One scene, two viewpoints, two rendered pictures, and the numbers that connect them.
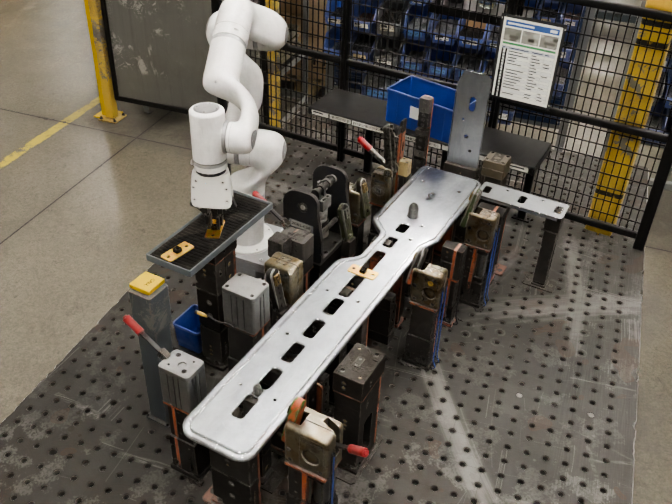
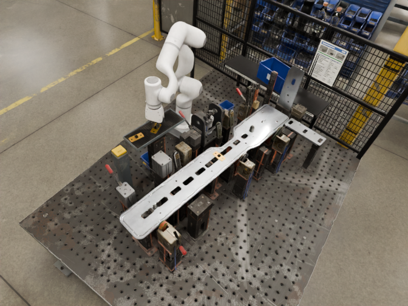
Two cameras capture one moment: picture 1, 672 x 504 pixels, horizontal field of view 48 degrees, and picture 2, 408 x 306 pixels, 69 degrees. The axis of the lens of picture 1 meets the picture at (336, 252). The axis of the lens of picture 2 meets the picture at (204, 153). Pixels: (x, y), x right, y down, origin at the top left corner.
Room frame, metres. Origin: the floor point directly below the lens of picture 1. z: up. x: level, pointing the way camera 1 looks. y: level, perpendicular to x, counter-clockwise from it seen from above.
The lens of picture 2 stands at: (0.47, -0.22, 2.42)
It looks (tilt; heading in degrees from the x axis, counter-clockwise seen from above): 49 degrees down; 11
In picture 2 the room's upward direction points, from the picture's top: 6 degrees clockwise
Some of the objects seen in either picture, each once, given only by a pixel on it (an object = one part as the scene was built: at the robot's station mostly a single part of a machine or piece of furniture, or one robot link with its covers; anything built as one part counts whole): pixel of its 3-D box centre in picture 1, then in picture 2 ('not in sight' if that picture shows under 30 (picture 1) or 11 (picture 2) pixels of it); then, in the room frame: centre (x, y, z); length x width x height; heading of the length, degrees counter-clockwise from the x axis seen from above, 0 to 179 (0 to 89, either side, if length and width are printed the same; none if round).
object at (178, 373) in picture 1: (187, 417); (129, 206); (1.23, 0.34, 0.88); 0.11 x 0.10 x 0.36; 62
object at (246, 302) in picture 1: (248, 345); (163, 178); (1.47, 0.22, 0.90); 0.13 x 0.10 x 0.41; 62
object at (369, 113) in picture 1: (425, 127); (274, 83); (2.57, -0.32, 1.02); 0.90 x 0.22 x 0.03; 62
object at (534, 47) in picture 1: (526, 62); (327, 63); (2.54, -0.64, 1.30); 0.23 x 0.02 x 0.31; 62
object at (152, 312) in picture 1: (157, 355); (124, 175); (1.40, 0.45, 0.92); 0.08 x 0.08 x 0.44; 62
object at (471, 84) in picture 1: (468, 120); (290, 88); (2.32, -0.43, 1.17); 0.12 x 0.01 x 0.34; 62
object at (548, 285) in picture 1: (547, 249); (311, 154); (2.05, -0.70, 0.84); 0.11 x 0.06 x 0.29; 62
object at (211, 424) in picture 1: (362, 278); (217, 159); (1.66, -0.08, 1.00); 1.38 x 0.22 x 0.02; 152
